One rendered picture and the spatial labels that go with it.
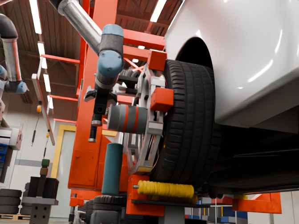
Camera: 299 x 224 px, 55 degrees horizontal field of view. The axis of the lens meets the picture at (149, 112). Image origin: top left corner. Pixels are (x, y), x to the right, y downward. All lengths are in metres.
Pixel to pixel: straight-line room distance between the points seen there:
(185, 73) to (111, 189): 0.66
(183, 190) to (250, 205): 3.13
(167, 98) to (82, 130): 0.82
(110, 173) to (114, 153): 0.10
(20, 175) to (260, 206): 9.82
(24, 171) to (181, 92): 11.54
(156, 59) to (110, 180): 0.63
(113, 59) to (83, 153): 0.97
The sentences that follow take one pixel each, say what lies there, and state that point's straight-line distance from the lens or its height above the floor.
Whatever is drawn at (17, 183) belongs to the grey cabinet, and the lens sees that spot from 12.54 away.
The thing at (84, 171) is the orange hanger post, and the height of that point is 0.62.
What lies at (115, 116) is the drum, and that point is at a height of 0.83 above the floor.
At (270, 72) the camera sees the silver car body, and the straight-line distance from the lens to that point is 0.87.
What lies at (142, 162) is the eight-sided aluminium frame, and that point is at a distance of 1.28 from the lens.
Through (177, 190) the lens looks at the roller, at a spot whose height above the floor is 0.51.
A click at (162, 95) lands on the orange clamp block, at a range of 1.15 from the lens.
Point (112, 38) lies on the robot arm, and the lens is 0.99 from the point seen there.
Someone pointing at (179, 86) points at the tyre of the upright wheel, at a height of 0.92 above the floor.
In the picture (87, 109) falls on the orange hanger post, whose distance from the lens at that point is 1.88.
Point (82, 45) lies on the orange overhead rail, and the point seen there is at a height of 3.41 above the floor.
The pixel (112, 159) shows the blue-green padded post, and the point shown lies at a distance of 1.49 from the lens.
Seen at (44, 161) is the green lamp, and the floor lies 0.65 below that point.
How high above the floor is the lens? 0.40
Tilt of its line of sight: 19 degrees up
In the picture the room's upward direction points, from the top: 4 degrees clockwise
